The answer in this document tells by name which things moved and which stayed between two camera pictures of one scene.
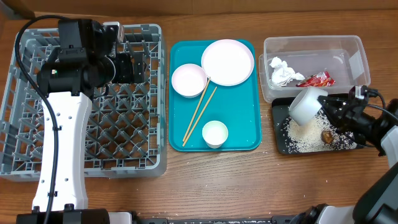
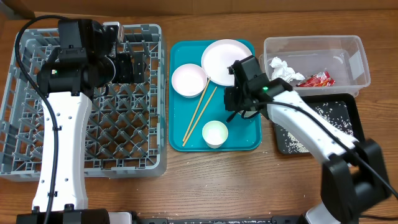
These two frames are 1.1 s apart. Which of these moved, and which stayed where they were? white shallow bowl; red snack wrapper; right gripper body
Moved: right gripper body
Stayed: white shallow bowl; red snack wrapper
